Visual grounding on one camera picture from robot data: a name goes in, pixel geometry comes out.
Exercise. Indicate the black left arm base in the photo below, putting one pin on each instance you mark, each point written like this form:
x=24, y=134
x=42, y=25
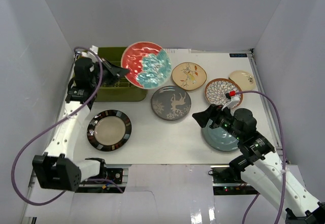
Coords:
x=110, y=182

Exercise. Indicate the light blue ceramic plate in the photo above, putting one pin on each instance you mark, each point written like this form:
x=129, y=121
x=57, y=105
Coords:
x=219, y=139

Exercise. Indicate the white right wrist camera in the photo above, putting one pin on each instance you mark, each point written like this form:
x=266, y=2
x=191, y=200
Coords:
x=232, y=100

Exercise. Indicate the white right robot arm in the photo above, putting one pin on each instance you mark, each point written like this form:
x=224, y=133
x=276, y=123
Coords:
x=261, y=167

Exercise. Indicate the brown rimmed petal pattern bowl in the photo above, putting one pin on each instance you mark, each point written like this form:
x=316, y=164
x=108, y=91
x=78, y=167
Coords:
x=216, y=89

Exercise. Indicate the small cream flower plate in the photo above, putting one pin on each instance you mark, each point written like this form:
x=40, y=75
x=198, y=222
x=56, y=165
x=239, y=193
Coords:
x=245, y=80

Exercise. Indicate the beige bird branch plate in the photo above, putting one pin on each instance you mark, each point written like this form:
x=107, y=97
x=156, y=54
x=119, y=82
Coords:
x=189, y=76

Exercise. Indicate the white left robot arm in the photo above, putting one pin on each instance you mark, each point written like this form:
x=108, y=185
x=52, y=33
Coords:
x=55, y=168

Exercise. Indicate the blue label sticker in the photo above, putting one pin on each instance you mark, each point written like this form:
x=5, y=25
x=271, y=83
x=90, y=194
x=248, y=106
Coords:
x=238, y=55

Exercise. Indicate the grey reindeer snowflake plate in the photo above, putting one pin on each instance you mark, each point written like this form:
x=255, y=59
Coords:
x=171, y=103

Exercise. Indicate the white paper sheets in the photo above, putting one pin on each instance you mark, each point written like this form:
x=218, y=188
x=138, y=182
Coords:
x=177, y=51

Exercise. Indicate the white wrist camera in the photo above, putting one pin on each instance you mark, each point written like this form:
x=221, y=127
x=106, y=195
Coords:
x=232, y=100
x=90, y=53

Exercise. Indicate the dark rimmed cream plate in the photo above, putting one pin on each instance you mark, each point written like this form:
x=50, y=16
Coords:
x=109, y=130

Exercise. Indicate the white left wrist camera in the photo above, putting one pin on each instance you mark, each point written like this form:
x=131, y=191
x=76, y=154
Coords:
x=90, y=53

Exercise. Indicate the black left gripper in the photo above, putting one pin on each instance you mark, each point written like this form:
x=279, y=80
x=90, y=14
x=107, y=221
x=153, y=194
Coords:
x=107, y=70

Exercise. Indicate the red and teal floral plate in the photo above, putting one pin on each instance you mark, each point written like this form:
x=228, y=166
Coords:
x=148, y=63

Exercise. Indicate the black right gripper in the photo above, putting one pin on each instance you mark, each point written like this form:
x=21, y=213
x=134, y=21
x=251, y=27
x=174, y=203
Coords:
x=213, y=112

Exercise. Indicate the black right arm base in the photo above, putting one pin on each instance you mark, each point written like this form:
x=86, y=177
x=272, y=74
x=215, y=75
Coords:
x=228, y=183

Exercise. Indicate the olive green plastic bin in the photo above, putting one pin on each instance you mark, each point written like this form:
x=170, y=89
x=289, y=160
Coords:
x=123, y=90

